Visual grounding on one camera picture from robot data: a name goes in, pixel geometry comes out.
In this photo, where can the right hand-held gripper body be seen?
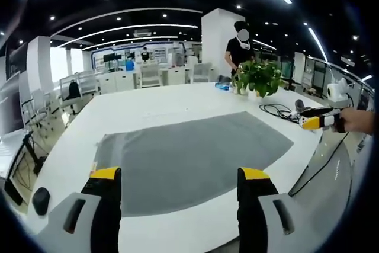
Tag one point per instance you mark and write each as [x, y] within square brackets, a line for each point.
[337, 90]

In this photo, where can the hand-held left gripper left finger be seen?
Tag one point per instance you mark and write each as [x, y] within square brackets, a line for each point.
[74, 220]

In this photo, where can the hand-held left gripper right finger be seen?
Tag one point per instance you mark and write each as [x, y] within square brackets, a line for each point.
[281, 220]

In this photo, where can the grey towel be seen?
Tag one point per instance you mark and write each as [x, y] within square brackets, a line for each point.
[192, 152]

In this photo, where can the person's right hand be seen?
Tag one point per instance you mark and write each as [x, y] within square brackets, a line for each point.
[356, 120]

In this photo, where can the small grey object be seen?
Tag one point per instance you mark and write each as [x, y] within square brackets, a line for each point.
[301, 105]

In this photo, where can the black computer mouse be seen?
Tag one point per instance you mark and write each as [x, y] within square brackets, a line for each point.
[41, 201]

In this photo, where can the green potted plant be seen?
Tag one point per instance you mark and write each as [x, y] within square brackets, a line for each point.
[260, 78]

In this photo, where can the blue packet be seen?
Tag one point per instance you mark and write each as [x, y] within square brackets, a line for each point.
[222, 86]

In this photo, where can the white office chair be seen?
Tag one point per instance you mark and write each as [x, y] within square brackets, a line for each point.
[74, 103]

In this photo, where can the white mesh chair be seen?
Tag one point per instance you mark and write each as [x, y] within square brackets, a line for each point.
[151, 76]
[202, 73]

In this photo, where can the black backpack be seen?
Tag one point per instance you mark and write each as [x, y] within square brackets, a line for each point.
[72, 90]

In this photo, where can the white table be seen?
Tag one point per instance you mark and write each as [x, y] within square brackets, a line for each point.
[177, 102]

